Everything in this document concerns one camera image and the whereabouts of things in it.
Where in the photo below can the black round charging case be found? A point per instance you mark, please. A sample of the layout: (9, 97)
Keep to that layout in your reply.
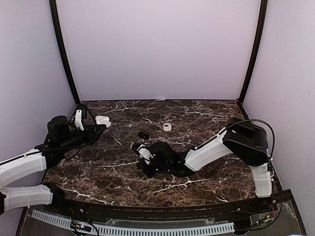
(144, 135)

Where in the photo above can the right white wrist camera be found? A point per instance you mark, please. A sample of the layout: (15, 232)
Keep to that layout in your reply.
(143, 152)

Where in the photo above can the right black frame post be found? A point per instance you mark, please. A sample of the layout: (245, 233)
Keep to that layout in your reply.
(255, 49)

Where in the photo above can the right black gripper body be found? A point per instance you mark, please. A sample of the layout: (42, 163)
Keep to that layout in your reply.
(164, 167)

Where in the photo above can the black front table rail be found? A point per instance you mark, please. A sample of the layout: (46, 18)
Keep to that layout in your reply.
(221, 211)

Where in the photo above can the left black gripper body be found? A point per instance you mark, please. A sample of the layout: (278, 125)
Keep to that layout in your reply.
(68, 143)

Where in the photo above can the white oval charging case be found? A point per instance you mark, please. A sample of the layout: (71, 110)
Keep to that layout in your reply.
(103, 120)

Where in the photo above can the black frame post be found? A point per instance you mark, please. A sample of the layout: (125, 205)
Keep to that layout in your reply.
(62, 50)
(255, 49)

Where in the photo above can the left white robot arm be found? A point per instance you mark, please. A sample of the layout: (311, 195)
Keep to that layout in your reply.
(40, 158)

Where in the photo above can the left black frame post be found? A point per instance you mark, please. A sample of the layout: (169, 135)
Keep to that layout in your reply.
(62, 50)

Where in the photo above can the white slotted cable duct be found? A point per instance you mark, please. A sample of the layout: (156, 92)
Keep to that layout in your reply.
(119, 227)

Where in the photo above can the beige gold-rimmed charging case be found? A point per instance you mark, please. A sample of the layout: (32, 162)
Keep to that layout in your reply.
(167, 127)

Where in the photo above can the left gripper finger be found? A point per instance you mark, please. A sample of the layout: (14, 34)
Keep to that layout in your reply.
(95, 132)
(88, 117)

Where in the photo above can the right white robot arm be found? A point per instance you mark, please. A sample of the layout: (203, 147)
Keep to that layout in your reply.
(244, 138)

